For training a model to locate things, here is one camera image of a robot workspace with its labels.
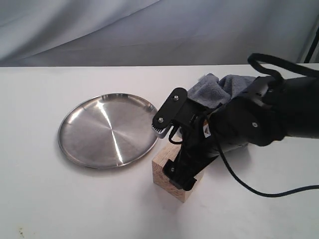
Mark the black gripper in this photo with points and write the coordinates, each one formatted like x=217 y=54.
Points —
x=223 y=127

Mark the light wooden cube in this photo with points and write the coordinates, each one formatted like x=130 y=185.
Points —
x=170 y=152

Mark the grey fleece cloth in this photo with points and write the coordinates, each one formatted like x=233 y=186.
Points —
x=210 y=91

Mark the round stainless steel plate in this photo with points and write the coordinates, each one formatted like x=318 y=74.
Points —
x=108 y=131

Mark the black stand pole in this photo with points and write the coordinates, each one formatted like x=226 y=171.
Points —
x=312 y=48

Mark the white backdrop curtain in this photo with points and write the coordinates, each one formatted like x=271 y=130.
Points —
x=152 y=32

